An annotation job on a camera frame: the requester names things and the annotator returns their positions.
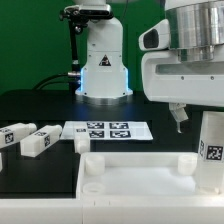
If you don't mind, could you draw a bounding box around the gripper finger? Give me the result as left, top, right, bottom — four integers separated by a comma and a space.
169, 103, 188, 133

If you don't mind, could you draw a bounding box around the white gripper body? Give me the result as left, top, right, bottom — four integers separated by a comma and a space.
139, 19, 224, 107

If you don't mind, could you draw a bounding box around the white square desk top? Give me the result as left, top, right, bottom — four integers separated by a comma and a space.
76, 152, 224, 197

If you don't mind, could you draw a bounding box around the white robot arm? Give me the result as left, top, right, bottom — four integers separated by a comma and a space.
72, 0, 224, 123

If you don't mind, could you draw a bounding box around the white marker base sheet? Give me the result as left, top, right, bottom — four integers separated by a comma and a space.
61, 121, 153, 141

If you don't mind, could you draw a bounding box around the white front fence bar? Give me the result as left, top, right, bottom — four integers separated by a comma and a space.
0, 197, 224, 224

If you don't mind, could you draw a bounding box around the white left fence piece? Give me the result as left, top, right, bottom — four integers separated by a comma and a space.
0, 153, 3, 173

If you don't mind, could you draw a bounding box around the black cable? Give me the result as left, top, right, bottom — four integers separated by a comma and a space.
32, 73, 81, 91

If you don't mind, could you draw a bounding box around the black camera on stand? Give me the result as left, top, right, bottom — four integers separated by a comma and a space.
59, 3, 113, 91

